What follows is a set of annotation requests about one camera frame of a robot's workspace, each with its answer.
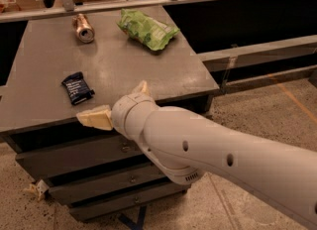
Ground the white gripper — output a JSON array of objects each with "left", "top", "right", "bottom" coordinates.
[{"left": 76, "top": 80, "right": 159, "bottom": 142}]

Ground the dark blue rxbar wrapper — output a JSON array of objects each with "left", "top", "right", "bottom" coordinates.
[{"left": 61, "top": 71, "right": 95, "bottom": 105}]

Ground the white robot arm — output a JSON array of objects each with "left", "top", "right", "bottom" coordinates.
[{"left": 76, "top": 81, "right": 317, "bottom": 230}]

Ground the green rice chip bag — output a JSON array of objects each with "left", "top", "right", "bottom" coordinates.
[{"left": 117, "top": 9, "right": 180, "bottom": 52}]

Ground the top grey drawer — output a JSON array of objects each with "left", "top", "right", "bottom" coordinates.
[{"left": 11, "top": 121, "right": 149, "bottom": 185}]

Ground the grey drawer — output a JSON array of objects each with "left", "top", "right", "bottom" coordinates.
[
  {"left": 48, "top": 161, "right": 179, "bottom": 206},
  {"left": 11, "top": 121, "right": 149, "bottom": 185},
  {"left": 69, "top": 177, "right": 189, "bottom": 222}
]

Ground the grey drawer cabinet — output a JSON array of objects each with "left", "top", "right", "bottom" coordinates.
[{"left": 0, "top": 5, "right": 221, "bottom": 222}]

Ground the middle grey drawer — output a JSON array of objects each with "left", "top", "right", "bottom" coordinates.
[{"left": 48, "top": 161, "right": 179, "bottom": 206}]

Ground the copper soda can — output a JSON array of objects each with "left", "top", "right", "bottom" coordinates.
[{"left": 72, "top": 14, "right": 95, "bottom": 44}]

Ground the bottom grey drawer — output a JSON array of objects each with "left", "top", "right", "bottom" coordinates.
[{"left": 69, "top": 177, "right": 189, "bottom": 222}]

